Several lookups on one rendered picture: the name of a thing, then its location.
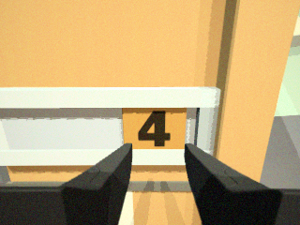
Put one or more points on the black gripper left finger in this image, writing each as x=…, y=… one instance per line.
x=94, y=197

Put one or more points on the orange tile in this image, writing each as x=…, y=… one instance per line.
x=155, y=128

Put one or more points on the cream flat rectangular block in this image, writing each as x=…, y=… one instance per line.
x=296, y=34

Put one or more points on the white paper ticket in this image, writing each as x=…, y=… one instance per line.
x=127, y=217

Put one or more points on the orange flat board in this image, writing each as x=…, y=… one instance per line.
x=68, y=67

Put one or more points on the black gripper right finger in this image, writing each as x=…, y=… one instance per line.
x=225, y=196

